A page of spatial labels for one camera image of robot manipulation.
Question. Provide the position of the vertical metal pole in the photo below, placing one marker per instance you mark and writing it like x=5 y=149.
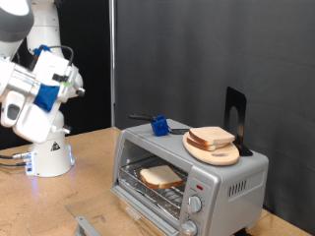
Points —
x=112 y=65

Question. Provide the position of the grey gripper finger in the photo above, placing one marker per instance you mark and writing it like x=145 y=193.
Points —
x=80 y=92
x=66 y=129

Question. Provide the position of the silver toaster oven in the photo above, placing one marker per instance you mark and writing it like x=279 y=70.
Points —
x=157 y=144

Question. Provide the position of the dark grey backdrop panel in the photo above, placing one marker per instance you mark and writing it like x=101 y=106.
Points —
x=197 y=49

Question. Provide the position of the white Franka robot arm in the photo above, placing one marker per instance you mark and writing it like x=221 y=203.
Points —
x=46 y=157

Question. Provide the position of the metal spatula with blue block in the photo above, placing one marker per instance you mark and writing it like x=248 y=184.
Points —
x=159 y=126

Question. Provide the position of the black metal bookend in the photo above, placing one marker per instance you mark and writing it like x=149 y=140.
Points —
x=241 y=108

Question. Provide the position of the silver oven knob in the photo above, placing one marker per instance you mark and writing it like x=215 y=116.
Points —
x=189 y=228
x=195 y=204

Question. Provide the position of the red oven indicator light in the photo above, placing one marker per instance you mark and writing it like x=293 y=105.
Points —
x=199 y=187

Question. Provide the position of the oval wooden cutting board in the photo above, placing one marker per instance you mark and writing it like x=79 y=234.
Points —
x=210 y=158

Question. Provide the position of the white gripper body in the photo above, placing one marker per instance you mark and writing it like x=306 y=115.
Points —
x=32 y=124

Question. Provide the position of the silver wrist camera blue mount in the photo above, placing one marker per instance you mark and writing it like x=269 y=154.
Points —
x=46 y=96

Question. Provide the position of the black curtain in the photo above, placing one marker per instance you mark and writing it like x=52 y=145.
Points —
x=95 y=65

